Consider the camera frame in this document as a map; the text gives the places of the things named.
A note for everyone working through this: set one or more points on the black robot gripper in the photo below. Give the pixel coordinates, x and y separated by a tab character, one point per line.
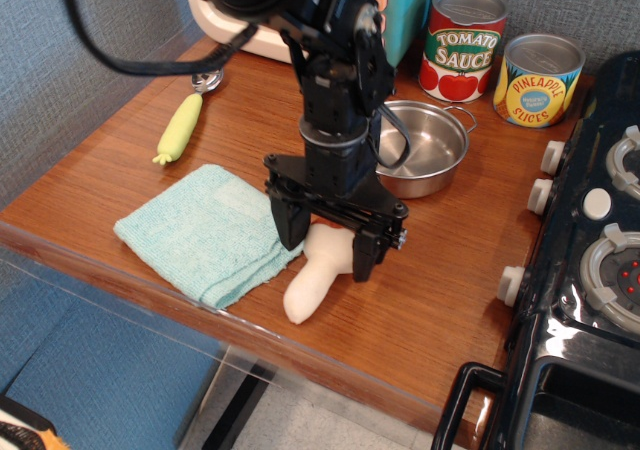
341	185

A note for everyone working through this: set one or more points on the white brown plush mushroom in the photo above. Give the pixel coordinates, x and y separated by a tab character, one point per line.
329	253

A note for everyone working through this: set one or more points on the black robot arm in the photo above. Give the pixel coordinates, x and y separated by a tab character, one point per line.
338	56

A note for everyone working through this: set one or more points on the light blue folded rag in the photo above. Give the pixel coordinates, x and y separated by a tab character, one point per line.
211	235

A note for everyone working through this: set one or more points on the small steel pot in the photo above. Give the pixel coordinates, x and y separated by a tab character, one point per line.
439	139

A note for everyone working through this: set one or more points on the tomato sauce can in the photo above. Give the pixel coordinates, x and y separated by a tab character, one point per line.
462	39

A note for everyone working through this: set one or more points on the toy teal microwave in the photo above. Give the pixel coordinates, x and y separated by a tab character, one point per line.
403	21

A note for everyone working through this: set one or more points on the pineapple slices can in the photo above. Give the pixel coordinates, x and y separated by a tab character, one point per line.
537	79

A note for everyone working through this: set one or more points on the black toy stove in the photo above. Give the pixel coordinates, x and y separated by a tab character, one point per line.
572	375

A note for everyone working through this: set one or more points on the orange fuzzy object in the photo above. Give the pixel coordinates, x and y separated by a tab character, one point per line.
19	437

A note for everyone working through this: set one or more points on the green handled metal spoon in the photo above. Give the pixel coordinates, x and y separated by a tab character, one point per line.
181	126

